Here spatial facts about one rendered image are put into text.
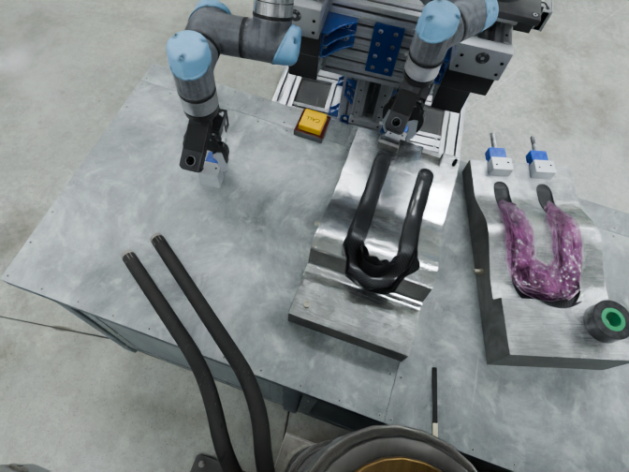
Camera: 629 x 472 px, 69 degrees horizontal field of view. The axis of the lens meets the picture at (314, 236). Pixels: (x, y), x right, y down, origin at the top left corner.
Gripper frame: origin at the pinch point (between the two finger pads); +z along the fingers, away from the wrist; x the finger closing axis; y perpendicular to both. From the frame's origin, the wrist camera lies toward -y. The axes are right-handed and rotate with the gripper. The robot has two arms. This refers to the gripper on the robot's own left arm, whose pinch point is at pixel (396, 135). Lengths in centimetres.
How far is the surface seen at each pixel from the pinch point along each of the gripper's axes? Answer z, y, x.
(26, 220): 85, -46, 131
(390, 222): -5.0, -27.6, -7.8
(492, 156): -2.3, 3.3, -24.4
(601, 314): -10, -30, -53
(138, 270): 1, -60, 37
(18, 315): 85, -79, 107
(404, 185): -4.0, -16.5, -7.3
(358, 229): -7.1, -33.7, -2.3
